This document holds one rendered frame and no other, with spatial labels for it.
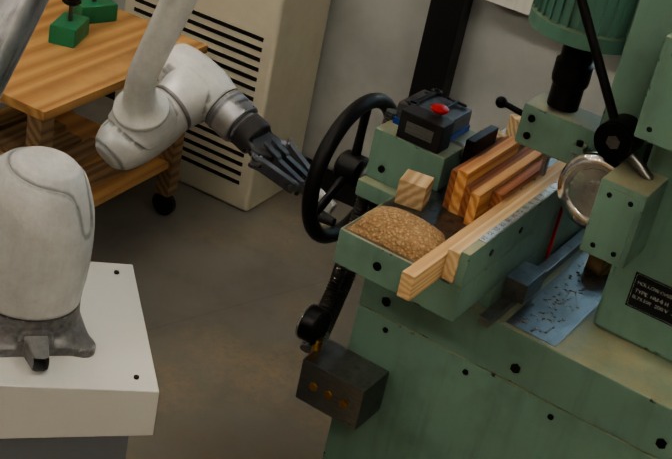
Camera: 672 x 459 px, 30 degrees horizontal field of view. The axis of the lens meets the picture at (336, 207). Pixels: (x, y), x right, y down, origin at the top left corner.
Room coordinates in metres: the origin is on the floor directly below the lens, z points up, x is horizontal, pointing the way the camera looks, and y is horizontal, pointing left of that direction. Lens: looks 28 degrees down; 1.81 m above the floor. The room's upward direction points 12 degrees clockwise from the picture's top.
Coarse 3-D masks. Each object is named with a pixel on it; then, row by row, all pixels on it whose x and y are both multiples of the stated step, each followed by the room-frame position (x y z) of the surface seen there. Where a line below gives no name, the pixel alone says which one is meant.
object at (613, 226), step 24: (624, 168) 1.65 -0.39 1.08; (600, 192) 1.60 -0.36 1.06; (624, 192) 1.58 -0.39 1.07; (648, 192) 1.58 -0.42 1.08; (600, 216) 1.59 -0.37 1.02; (624, 216) 1.58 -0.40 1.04; (648, 216) 1.61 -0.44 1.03; (600, 240) 1.59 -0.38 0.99; (624, 240) 1.57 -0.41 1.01; (624, 264) 1.57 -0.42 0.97
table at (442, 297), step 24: (360, 192) 1.85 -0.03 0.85; (384, 192) 1.83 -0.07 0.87; (432, 192) 1.80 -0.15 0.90; (360, 216) 1.67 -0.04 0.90; (432, 216) 1.72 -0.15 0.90; (456, 216) 1.74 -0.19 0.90; (552, 216) 1.81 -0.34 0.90; (360, 240) 1.61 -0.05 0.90; (528, 240) 1.73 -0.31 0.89; (360, 264) 1.60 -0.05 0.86; (384, 264) 1.58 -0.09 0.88; (408, 264) 1.57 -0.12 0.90; (504, 264) 1.66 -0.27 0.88; (432, 288) 1.55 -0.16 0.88; (456, 288) 1.53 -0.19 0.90; (480, 288) 1.60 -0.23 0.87; (456, 312) 1.53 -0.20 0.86
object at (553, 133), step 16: (544, 96) 1.88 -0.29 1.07; (528, 112) 1.83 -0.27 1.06; (544, 112) 1.82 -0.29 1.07; (560, 112) 1.83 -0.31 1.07; (576, 112) 1.84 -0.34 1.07; (528, 128) 1.83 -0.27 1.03; (544, 128) 1.82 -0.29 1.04; (560, 128) 1.81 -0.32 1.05; (576, 128) 1.80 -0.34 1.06; (592, 128) 1.79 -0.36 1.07; (528, 144) 1.83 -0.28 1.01; (544, 144) 1.82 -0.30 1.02; (560, 144) 1.80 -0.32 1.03; (592, 144) 1.78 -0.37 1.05; (560, 160) 1.80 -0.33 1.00
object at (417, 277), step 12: (552, 168) 1.90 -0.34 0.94; (516, 192) 1.78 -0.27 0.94; (504, 204) 1.73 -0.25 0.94; (480, 216) 1.68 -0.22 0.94; (492, 216) 1.69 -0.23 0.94; (468, 228) 1.63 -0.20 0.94; (456, 240) 1.59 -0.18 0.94; (432, 252) 1.54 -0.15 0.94; (444, 252) 1.55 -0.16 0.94; (420, 264) 1.50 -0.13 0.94; (432, 264) 1.51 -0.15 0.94; (408, 276) 1.47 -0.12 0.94; (420, 276) 1.48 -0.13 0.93; (432, 276) 1.52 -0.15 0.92; (408, 288) 1.46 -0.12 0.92; (420, 288) 1.49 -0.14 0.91; (408, 300) 1.46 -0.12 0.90
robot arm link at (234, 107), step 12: (228, 96) 2.15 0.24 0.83; (240, 96) 2.17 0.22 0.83; (216, 108) 2.14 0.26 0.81; (228, 108) 2.13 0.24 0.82; (240, 108) 2.14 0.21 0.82; (252, 108) 2.15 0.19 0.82; (216, 120) 2.13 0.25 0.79; (228, 120) 2.12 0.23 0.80; (240, 120) 2.13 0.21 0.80; (216, 132) 2.14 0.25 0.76; (228, 132) 2.12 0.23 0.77
